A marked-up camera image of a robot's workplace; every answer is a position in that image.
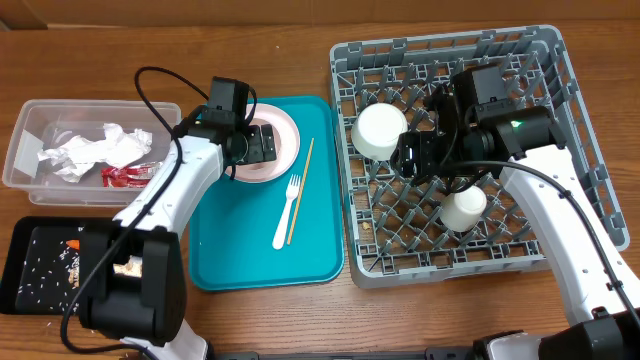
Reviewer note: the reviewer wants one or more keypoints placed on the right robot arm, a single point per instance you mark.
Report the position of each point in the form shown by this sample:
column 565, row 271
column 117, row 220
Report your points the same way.
column 479, row 129

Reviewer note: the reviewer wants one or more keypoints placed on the orange carrot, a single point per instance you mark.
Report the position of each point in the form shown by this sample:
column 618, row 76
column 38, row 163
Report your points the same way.
column 75, row 244

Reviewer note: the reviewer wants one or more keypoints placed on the cream bowl with nuts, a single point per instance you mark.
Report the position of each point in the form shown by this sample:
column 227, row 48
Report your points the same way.
column 377, row 129

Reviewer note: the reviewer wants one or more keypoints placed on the white napkin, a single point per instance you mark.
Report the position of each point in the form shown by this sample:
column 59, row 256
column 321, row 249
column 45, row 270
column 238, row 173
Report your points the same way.
column 76, row 157
column 119, row 149

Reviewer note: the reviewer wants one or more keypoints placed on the grey dishwasher rack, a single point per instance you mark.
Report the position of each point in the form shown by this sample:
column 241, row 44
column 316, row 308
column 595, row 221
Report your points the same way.
column 408, row 243

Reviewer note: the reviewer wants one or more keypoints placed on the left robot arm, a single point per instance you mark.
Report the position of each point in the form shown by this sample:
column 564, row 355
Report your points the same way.
column 132, row 282

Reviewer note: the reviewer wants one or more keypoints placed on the white paper cup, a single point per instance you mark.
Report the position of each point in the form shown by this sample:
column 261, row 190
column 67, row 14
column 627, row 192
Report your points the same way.
column 461, row 211

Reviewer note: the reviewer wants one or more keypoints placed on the white round plate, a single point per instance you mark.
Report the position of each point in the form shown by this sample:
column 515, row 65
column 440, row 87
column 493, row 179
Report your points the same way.
column 287, row 145

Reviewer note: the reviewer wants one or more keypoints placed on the black plastic tray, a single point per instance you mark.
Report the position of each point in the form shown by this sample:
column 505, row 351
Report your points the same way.
column 91, row 250

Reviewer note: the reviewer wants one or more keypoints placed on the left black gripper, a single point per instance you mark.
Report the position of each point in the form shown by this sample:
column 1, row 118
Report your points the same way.
column 261, row 148

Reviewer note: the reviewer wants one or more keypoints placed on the wooden chopstick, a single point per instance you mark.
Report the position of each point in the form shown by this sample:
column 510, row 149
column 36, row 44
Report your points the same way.
column 301, row 189

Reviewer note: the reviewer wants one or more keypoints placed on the teal plastic tray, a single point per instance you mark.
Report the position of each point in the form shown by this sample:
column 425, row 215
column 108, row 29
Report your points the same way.
column 232, row 228

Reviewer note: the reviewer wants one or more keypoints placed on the red snack wrapper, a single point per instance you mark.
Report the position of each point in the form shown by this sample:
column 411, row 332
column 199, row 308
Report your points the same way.
column 134, row 176

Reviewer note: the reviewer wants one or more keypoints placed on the nuts and rice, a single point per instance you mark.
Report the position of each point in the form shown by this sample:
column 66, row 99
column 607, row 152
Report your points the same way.
column 50, row 277

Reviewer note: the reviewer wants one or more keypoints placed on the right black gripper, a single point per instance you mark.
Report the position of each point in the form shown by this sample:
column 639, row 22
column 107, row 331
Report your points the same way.
column 432, row 145

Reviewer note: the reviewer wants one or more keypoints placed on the white plastic fork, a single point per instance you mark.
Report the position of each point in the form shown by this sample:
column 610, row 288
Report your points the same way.
column 291, row 194

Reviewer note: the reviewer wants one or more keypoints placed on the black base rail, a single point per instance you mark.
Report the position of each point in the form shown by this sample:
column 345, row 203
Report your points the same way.
column 430, row 353

